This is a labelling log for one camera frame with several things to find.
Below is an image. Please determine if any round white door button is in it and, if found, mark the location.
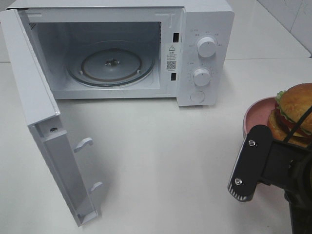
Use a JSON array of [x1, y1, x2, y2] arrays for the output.
[[190, 91, 205, 103]]

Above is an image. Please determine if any burger with lettuce and tomato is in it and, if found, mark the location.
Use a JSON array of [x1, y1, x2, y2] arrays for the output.
[[268, 83, 312, 148]]

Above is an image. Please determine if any lower white timer knob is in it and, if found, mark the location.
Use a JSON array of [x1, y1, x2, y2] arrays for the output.
[[193, 68, 211, 86]]

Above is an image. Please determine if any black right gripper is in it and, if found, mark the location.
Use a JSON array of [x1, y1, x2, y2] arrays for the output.
[[255, 138, 312, 193]]

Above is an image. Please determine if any upper white power knob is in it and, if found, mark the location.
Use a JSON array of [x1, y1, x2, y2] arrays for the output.
[[197, 36, 216, 58]]

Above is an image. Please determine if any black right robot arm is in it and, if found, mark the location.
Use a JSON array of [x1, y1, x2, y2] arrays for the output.
[[260, 140, 312, 234]]

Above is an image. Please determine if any white warning sticker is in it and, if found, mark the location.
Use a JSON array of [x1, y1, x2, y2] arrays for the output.
[[165, 43, 178, 71]]

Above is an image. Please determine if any black camera cable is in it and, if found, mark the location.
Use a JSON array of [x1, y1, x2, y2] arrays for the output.
[[282, 104, 312, 144]]

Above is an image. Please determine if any glass microwave turntable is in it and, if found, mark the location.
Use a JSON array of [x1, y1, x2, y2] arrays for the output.
[[67, 40, 159, 87]]

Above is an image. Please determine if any pink round plate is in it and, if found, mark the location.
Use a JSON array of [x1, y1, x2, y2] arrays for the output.
[[242, 97, 275, 137]]

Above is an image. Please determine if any white microwave oven body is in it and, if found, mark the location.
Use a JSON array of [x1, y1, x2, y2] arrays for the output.
[[5, 0, 234, 106]]

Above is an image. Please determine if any white microwave door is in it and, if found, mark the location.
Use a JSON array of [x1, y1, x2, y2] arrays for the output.
[[0, 9, 102, 226]]

